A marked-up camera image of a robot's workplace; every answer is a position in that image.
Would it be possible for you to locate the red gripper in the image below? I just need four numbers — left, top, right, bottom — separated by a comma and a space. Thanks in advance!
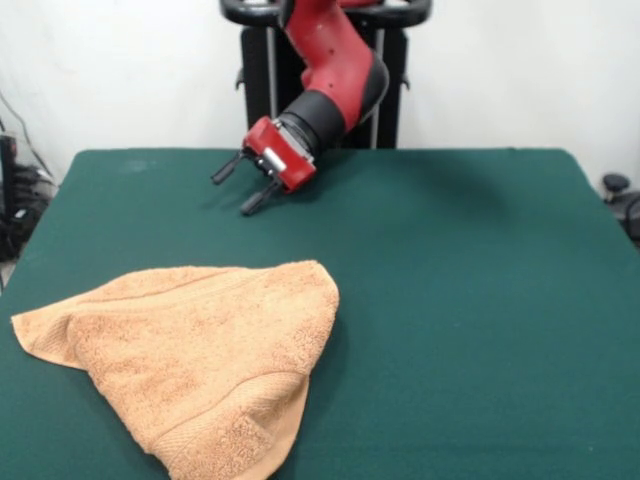
210, 117, 318, 217

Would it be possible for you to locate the peach terry towel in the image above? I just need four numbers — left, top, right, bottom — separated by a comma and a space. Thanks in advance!
10, 258, 341, 480

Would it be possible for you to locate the black bag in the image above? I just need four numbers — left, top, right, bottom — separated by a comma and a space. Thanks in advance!
0, 203, 39, 262

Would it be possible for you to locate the black box with red mark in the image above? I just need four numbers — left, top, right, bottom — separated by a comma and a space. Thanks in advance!
0, 133, 20, 221

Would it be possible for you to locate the dark green table cloth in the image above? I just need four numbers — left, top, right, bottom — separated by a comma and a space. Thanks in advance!
0, 147, 640, 480

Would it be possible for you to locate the black office chair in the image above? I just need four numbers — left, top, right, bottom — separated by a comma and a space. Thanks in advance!
601, 172, 640, 251

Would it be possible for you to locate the black robot pedestal with handle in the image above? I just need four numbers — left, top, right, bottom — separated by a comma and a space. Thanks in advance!
218, 0, 431, 150

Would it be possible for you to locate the black cable bundle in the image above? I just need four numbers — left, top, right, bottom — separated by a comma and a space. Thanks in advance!
12, 163, 57, 202

